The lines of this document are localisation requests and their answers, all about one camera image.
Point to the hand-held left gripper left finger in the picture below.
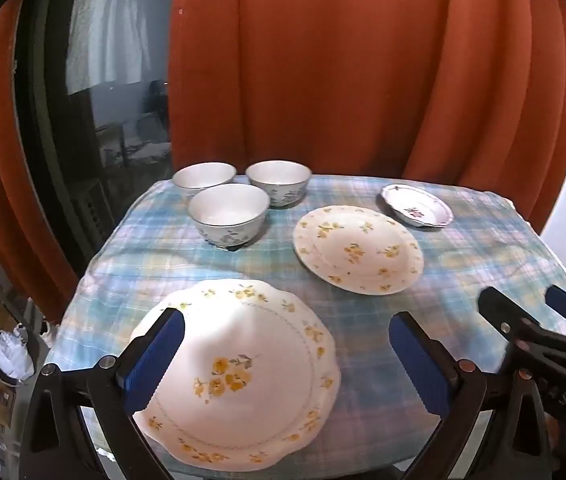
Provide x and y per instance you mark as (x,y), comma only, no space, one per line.
(155,360)

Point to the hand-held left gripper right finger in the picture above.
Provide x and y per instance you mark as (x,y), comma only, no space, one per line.
(418,365)

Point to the scalloped plate with yellow flowers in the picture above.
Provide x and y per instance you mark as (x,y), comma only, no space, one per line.
(243,320)

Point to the round plate with yellow flowers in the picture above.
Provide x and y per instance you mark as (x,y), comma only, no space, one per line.
(358,270)

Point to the small plate with red flowers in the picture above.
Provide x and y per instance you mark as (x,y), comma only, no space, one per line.
(415,207)

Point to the white bowl with blue floral print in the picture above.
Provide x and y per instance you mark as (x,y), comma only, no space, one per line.
(203,176)
(278,175)
(228,205)

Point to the plaid pastel tablecloth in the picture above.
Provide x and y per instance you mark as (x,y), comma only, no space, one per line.
(263,265)

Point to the white plastic bag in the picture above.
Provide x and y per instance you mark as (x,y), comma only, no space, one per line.
(10,355)

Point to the dark glass window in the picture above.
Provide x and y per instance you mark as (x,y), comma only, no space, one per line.
(48,125)

